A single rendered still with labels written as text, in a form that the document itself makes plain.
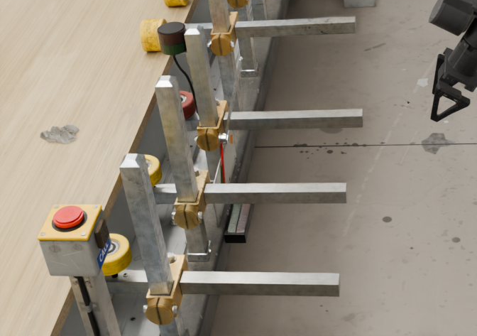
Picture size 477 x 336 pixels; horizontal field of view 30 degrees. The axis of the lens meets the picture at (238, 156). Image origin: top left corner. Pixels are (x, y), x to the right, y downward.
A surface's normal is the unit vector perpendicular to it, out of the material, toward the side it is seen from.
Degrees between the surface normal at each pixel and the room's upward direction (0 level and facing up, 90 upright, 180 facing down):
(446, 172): 0
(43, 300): 0
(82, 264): 90
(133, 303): 0
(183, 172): 90
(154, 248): 90
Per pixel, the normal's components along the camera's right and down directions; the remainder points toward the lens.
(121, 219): 0.98, -0.01
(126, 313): -0.12, -0.81
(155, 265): -0.15, 0.58
